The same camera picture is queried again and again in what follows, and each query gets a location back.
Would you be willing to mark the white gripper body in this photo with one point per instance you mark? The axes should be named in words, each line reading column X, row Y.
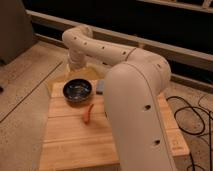
column 76, row 60

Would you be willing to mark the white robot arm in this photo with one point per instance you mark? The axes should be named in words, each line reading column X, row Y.
column 131, row 88

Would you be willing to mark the yellow cloth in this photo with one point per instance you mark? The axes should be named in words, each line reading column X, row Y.
column 91, row 72

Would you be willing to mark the dark blue bowl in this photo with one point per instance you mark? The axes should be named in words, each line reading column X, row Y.
column 77, row 90

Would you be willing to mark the red chili pepper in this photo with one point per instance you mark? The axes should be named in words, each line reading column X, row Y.
column 86, row 116

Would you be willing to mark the grey cabinet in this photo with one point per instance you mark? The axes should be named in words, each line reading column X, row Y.
column 16, row 31

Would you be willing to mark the wooden cutting board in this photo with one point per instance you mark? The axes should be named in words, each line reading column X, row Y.
column 70, row 144

